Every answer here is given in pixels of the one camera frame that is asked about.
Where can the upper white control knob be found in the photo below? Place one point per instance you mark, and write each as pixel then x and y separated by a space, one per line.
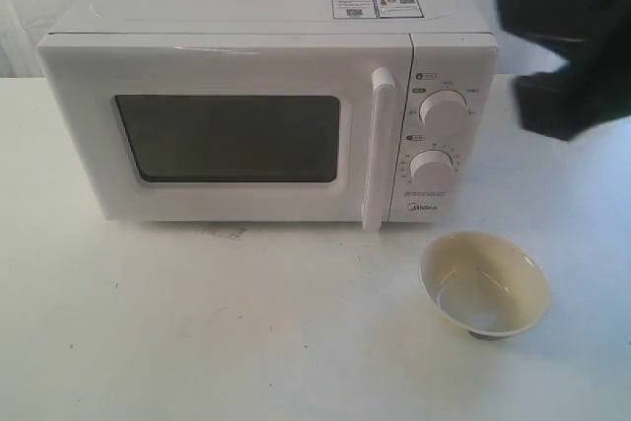
pixel 444 109

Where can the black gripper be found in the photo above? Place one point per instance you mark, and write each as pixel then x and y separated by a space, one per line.
pixel 560 105

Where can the white microwave door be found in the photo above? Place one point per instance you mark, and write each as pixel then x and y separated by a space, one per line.
pixel 248 128

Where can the cream ceramic bowl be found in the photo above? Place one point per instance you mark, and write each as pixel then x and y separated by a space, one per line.
pixel 484 284

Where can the lower white timer knob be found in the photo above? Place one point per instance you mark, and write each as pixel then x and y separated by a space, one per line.
pixel 432 167

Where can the right blue info sticker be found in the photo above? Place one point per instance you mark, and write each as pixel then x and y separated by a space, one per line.
pixel 399 9

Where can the white microwave oven body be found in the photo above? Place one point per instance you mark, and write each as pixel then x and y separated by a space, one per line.
pixel 451 51

